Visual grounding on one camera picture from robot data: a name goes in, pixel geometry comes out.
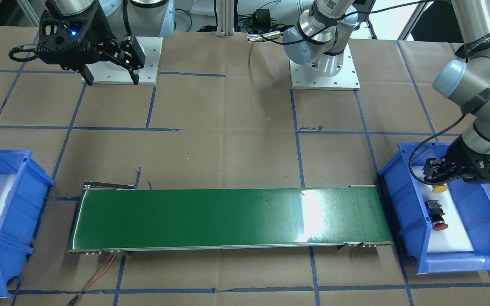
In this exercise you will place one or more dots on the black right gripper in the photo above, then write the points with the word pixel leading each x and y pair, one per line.
pixel 101 37

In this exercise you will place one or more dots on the red push button switch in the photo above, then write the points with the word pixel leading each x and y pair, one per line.
pixel 435 213

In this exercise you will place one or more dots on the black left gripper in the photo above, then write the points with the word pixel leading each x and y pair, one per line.
pixel 460 154

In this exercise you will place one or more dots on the aluminium frame post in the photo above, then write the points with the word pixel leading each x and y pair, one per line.
pixel 225 14

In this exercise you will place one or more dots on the green conveyor belt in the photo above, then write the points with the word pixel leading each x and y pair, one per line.
pixel 202 219

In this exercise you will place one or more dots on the blue plastic bin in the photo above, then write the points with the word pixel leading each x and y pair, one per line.
pixel 21 212
pixel 471 200

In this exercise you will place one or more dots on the black power adapter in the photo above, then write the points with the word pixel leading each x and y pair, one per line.
pixel 262 17

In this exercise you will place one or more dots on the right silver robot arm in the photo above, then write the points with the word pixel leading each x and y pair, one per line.
pixel 149 21

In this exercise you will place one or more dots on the yellow push button switch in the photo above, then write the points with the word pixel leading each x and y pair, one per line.
pixel 439 188

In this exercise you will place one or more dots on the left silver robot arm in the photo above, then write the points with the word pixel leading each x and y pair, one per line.
pixel 322 32

